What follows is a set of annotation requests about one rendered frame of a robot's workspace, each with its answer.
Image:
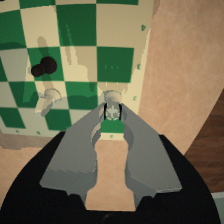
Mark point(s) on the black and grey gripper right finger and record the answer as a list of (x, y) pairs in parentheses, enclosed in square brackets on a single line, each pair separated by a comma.
[(155, 167)]

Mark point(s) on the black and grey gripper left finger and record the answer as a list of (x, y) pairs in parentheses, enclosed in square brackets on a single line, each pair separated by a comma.
[(66, 165)]

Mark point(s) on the green and white chessboard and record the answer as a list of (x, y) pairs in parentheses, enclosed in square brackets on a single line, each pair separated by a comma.
[(98, 45)]

